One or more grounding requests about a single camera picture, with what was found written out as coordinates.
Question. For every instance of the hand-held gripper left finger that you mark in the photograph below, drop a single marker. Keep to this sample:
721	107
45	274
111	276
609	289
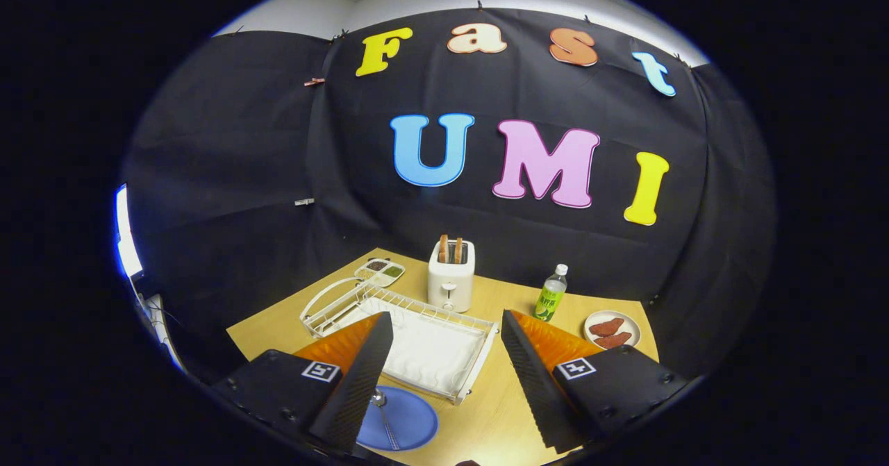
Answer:
361	383

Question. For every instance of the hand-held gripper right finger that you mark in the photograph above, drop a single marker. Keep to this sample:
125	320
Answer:
531	383

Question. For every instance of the blue plate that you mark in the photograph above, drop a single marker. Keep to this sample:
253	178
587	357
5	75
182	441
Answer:
417	417

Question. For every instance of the white oval dish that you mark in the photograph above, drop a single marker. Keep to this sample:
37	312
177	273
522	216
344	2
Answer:
630	321

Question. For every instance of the green label drink bottle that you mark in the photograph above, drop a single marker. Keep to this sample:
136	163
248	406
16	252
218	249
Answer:
549	299

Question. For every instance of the red meat slice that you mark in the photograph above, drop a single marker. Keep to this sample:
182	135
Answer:
613	340
606	327

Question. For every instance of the white compartment seasoning tray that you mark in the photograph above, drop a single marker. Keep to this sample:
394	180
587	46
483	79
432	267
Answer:
378	272

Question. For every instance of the white toaster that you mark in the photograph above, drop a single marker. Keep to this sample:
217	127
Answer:
450	285

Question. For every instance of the brown toast slice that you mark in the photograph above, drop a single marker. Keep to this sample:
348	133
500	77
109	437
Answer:
444	249
458	251

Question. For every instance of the white device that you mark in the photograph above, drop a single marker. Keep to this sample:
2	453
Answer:
160	327

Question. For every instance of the black backdrop cloth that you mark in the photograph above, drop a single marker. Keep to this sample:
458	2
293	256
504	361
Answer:
278	139

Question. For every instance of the bright monitor screen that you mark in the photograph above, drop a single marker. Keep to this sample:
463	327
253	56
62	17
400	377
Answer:
126	237

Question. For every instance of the red clip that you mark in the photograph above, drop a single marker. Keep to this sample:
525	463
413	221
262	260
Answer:
314	81

